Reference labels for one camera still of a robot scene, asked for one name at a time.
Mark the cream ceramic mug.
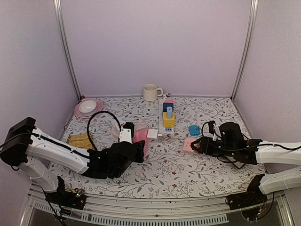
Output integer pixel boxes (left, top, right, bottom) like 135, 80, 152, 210
143, 84, 163, 102

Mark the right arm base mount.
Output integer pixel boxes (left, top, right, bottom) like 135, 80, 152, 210
225, 174, 268, 210

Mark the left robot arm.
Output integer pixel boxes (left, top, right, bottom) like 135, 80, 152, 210
0, 117, 145, 204

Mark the pink plate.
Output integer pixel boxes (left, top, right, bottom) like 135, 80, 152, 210
74, 98, 103, 119

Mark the floral coaster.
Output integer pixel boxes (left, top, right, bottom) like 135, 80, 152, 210
225, 156, 245, 169

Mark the front aluminium rail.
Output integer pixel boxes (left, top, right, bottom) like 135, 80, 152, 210
20, 179, 298, 226

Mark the woven bamboo mat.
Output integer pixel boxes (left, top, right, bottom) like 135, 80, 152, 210
66, 133, 94, 150

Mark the pink plug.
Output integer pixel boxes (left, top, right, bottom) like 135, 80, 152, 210
183, 138, 198, 153
164, 99, 174, 104

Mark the light blue charger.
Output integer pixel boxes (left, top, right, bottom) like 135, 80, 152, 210
166, 106, 173, 119

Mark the aluminium corner post right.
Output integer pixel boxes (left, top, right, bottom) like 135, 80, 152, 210
231, 0, 259, 102

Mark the pink plug on strip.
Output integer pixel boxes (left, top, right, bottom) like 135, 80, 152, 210
164, 99, 174, 104

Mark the white bowl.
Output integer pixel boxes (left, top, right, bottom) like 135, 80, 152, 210
79, 100, 97, 116

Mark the white tiger cube socket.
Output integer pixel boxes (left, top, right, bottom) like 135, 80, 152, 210
111, 123, 120, 138

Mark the white power strip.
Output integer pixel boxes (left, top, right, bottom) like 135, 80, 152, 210
158, 99, 174, 135

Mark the dark blue plug adapter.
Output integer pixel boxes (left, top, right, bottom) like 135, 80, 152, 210
163, 102, 174, 112

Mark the aluminium corner post left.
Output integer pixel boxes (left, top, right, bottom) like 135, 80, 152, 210
53, 0, 82, 101

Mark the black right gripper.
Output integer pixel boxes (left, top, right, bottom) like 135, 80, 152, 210
192, 136, 237, 157

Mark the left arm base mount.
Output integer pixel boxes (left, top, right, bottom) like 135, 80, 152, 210
45, 177, 87, 210

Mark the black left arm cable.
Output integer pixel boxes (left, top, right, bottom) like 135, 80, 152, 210
86, 110, 122, 151

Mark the aluminium corner post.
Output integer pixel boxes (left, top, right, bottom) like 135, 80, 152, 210
53, 0, 82, 101
231, 0, 259, 102

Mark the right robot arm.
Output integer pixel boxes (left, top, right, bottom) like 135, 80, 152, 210
190, 121, 301, 205

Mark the white charger plug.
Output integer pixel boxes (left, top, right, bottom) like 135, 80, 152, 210
147, 129, 162, 139

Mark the yellow cube socket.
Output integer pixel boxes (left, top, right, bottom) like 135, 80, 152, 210
163, 112, 175, 128

